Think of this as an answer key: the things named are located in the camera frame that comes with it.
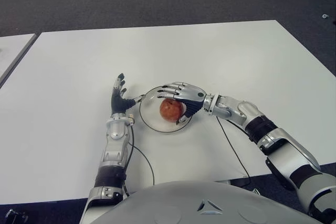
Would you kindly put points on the white plate with black rim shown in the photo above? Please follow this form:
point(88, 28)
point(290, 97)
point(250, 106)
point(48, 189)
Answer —
point(149, 113)

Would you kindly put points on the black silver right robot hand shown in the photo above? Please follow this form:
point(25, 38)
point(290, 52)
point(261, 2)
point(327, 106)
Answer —
point(191, 95)

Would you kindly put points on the red apple with blue sticker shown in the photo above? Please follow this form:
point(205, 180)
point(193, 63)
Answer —
point(170, 111)

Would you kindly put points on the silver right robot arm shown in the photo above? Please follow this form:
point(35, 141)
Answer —
point(288, 150)

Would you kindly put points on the grey robot torso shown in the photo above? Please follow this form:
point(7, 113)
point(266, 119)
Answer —
point(183, 205)

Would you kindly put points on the white neighbouring table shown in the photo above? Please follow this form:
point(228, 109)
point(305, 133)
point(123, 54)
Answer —
point(13, 51)

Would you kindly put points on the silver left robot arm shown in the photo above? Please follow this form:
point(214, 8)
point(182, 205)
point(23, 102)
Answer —
point(114, 148)

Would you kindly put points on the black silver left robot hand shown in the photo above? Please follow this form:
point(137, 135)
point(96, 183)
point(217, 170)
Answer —
point(117, 104)

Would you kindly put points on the black device under table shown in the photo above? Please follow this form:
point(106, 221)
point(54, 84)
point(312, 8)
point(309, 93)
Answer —
point(15, 216)

